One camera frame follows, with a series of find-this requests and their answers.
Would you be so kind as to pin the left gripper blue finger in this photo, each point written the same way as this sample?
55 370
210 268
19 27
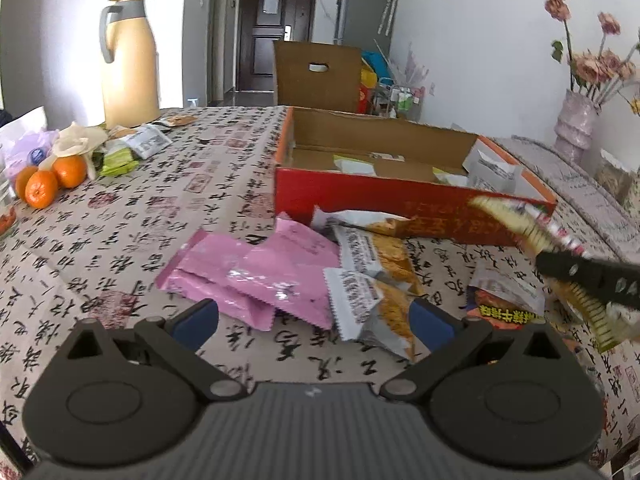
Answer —
451 342
173 346

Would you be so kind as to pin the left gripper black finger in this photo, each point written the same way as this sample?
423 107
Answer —
606 280

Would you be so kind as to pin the yellow striped snack packet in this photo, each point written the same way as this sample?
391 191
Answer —
535 232

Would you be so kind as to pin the white printed snack packet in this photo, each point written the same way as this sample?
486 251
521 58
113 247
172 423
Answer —
487 173

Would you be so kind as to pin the patterned pink sofa cover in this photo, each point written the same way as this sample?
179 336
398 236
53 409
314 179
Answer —
585 209

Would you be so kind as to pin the red yellow snack packet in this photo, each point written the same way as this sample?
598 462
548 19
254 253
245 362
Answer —
502 300

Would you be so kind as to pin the pink snack packet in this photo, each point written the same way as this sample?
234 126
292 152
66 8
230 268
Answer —
199 271
286 271

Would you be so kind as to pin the white orange cracker packet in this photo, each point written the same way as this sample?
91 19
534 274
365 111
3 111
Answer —
379 256

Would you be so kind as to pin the calligraphy print tablecloth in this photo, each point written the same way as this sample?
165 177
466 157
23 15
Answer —
99 248

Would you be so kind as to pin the white grey snack packet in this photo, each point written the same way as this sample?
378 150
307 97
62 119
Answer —
373 221

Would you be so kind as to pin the pink textured flower vase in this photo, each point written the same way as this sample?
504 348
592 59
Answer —
574 126

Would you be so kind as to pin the red cardboard pumpkin box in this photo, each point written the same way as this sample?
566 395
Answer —
405 156

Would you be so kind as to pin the orange mandarin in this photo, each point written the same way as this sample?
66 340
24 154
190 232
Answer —
41 189
70 171
22 179

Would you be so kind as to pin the white black snack packet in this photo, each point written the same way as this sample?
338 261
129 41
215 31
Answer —
146 141

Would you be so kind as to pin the red gift box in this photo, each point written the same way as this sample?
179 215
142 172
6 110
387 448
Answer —
364 101

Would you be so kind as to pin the tan thermos jug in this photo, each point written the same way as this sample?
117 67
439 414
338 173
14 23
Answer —
130 85

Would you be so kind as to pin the grey refrigerator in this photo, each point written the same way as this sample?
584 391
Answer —
365 24

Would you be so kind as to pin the dark brown entrance door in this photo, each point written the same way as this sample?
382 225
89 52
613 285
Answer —
261 23

